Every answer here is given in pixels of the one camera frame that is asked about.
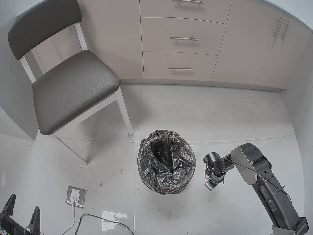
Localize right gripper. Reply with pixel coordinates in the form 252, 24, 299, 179
210, 172, 225, 187

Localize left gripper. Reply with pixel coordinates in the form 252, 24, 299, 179
0, 193, 41, 235

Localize black plastic bag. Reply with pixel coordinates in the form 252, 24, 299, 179
137, 129, 197, 195

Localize grey and white chair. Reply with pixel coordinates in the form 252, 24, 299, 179
7, 0, 134, 166

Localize beige cabinet with drawers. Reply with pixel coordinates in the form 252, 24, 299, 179
32, 0, 307, 92

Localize white cable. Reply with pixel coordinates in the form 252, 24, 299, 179
61, 196, 79, 235

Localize black cable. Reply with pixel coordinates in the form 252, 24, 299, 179
73, 214, 135, 235

